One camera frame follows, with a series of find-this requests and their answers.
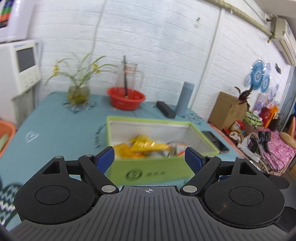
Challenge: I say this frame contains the white appliance colourful label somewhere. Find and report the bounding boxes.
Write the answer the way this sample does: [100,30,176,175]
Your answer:
[0,0,38,43]

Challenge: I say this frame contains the silver orange snack packet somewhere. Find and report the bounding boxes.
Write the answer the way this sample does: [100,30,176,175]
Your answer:
[159,142,188,158]

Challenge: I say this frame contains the white wall conduit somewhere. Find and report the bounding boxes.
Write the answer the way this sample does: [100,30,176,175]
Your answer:
[195,7,223,109]

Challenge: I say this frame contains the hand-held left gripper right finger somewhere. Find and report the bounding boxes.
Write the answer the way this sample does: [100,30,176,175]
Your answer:
[180,147,270,195]

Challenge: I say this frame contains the brown cardboard box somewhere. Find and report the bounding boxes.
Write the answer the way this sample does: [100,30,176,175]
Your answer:
[208,91,249,130]

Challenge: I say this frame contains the green cardboard box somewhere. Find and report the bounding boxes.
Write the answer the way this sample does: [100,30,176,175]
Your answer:
[106,116,220,186]

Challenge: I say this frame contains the glass vase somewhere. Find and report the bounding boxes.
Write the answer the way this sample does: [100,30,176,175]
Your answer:
[67,85,90,106]

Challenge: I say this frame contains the black case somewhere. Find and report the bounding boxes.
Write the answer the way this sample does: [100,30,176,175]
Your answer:
[156,101,176,118]

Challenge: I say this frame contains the tangle of cables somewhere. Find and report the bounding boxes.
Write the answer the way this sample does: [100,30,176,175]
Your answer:
[248,131,286,175]

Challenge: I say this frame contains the doll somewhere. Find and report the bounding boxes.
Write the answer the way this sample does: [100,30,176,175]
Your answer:
[228,129,244,145]

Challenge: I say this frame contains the pink floral cloth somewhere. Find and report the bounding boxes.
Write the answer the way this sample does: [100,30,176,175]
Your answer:
[261,132,296,173]

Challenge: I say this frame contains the glass pitcher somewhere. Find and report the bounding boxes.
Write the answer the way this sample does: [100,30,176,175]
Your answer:
[116,61,145,93]

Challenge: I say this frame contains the orange container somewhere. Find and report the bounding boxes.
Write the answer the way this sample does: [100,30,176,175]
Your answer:
[269,105,279,121]

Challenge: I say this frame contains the tan round cushion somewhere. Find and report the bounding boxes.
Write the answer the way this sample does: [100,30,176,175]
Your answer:
[279,132,296,149]

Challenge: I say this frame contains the white power strip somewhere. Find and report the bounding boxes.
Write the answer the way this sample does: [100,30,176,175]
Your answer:
[236,139,264,164]

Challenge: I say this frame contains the green patterned bag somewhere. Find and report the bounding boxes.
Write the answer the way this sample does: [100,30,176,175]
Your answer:
[244,111,264,127]

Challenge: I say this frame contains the blue-grey bottle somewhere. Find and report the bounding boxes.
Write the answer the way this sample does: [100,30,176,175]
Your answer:
[175,81,195,116]

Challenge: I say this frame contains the white appliance with screen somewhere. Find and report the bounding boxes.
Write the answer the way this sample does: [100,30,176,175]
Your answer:
[0,39,43,100]

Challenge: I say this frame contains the white air conditioner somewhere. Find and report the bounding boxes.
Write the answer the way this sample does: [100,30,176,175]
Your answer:
[268,15,296,65]

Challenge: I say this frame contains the orange cone cushion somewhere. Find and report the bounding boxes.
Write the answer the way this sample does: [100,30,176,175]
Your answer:
[287,116,296,137]

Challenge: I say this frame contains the red container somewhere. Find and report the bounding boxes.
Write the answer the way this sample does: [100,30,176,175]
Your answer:
[259,108,272,122]

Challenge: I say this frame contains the orange plastic basket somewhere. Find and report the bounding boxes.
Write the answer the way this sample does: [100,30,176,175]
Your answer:
[0,120,16,158]

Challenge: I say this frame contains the red plastic basin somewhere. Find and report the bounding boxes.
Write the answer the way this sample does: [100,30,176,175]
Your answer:
[107,87,146,111]

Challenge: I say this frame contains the green yellow-flowered plant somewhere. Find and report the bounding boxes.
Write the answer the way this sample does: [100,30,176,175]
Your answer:
[44,52,118,93]

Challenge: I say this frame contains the blue wall decoration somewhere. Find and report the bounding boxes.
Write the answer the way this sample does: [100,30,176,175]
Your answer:
[245,59,280,94]

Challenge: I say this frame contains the dark red plant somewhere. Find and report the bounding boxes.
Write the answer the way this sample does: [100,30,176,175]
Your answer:
[234,86,253,109]

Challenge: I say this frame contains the yellow snack packet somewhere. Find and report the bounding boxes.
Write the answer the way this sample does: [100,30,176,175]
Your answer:
[130,135,170,153]

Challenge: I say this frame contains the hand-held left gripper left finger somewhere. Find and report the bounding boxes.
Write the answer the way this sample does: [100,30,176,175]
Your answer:
[29,146,117,195]

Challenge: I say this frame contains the white wall cable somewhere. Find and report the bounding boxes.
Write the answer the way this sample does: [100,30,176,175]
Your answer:
[91,0,109,57]

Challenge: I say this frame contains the wrapped wall pipe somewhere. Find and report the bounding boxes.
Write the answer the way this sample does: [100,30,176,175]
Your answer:
[208,0,273,37]

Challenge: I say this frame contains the black stick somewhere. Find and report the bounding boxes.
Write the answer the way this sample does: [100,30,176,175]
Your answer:
[122,55,129,97]

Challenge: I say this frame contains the black smartphone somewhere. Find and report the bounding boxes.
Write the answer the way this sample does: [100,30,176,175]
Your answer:
[201,131,230,154]

